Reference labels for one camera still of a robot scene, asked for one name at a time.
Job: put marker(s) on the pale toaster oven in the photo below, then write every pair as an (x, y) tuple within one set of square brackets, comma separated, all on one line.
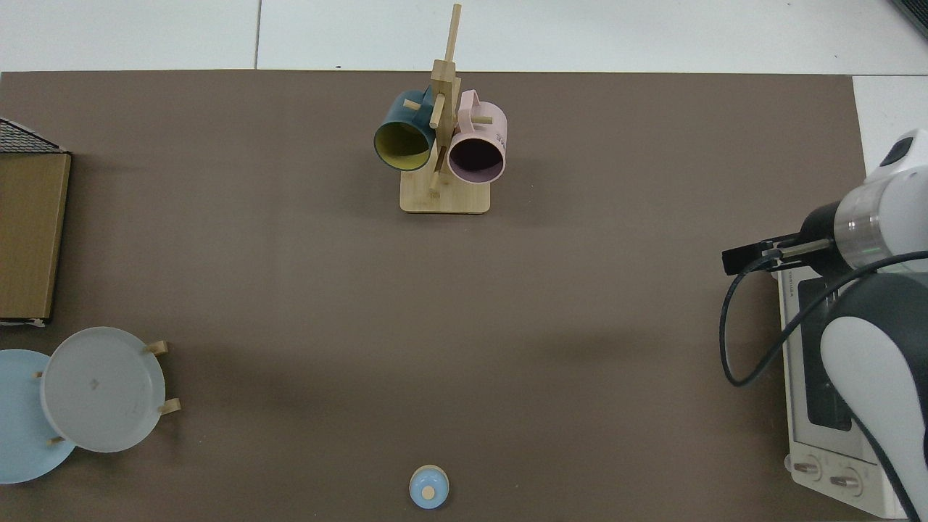
[(805, 435)]

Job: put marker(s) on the dark grey object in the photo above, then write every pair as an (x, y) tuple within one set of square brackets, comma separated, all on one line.
[(915, 13)]

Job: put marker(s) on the pink cup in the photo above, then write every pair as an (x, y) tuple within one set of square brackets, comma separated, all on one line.
[(482, 134)]

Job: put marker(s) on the wooden cup stand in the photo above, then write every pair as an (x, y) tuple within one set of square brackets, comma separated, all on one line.
[(446, 199)]

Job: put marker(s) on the dark teal cup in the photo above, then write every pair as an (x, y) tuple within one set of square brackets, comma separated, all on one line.
[(395, 116)]

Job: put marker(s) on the small blue round knob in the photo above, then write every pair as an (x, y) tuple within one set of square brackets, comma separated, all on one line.
[(428, 487)]

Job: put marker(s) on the brown table cloth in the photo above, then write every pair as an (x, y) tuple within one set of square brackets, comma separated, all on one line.
[(290, 290)]

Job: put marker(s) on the wooden plate rack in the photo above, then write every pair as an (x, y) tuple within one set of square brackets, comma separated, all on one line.
[(170, 406)]

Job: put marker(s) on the grey plate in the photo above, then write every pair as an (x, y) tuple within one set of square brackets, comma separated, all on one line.
[(101, 391)]

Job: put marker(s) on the light blue plate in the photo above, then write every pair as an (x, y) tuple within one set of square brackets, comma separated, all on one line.
[(22, 435)]

